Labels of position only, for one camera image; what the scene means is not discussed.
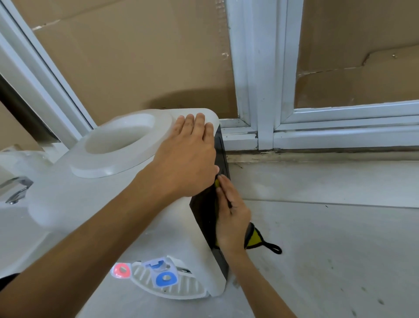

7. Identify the person's right hand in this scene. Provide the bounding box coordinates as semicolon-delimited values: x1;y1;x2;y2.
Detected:
214;174;252;253

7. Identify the person's left hand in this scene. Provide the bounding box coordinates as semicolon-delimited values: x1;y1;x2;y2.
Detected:
149;113;220;199

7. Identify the yellow grey cleaning cloth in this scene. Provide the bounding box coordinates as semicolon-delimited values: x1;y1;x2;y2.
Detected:
213;178;283;256

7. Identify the white water dispenser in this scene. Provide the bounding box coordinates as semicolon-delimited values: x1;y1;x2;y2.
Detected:
27;108;231;301

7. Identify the white drip tray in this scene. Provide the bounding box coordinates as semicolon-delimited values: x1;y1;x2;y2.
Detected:
130;260;210;301

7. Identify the person's right forearm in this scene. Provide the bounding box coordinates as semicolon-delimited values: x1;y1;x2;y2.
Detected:
226;249;297;318

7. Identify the person's left forearm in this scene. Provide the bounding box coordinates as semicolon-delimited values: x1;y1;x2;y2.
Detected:
0;167;177;318

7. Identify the blue tap lever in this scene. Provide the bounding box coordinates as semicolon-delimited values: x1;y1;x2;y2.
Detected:
144;257;179;289

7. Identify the brown cardboard window cover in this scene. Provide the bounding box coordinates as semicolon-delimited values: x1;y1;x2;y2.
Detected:
294;0;419;109
11;0;240;127

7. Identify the red tap lever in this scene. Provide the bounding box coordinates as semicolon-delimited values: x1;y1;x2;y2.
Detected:
111;263;132;280

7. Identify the chrome faucet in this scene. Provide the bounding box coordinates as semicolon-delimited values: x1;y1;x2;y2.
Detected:
0;176;34;205

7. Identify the large taped brown cardboard sheet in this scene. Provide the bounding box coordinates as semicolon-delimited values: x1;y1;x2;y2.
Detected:
0;101;41;151

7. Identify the white ceramic sink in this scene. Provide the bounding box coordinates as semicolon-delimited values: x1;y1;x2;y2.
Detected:
0;152;66;279

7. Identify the white window frame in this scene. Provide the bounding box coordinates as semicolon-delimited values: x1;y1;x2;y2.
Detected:
0;0;419;155

